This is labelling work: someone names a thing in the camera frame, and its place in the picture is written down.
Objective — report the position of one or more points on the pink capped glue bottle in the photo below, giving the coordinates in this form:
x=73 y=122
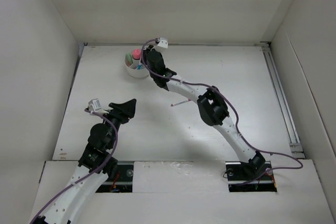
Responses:
x=136 y=54

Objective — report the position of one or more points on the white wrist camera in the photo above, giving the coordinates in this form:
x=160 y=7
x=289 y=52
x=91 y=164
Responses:
x=95 y=106
x=161 y=43

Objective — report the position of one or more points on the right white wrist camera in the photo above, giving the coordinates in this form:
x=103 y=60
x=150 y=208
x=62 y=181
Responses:
x=161 y=43

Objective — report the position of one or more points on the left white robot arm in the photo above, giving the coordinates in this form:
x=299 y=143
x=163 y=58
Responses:
x=95 y=166

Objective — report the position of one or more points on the pink capped white marker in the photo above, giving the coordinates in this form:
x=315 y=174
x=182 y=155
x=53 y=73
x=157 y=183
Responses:
x=179 y=103

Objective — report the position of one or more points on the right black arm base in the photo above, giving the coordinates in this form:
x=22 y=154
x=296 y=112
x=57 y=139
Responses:
x=240 y=182

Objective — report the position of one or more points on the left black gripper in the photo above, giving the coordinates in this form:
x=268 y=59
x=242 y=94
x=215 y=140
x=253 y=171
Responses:
x=127 y=109

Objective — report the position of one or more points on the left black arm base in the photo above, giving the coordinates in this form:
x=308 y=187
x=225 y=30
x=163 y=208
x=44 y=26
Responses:
x=122 y=182

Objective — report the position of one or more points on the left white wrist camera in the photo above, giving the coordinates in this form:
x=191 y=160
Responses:
x=95 y=106

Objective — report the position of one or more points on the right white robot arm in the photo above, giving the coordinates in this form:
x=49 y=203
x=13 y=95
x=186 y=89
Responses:
x=212 y=108

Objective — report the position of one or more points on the white round divided container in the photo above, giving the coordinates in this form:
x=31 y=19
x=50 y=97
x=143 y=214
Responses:
x=133 y=65

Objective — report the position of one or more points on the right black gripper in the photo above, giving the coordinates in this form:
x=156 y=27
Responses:
x=149 y=48

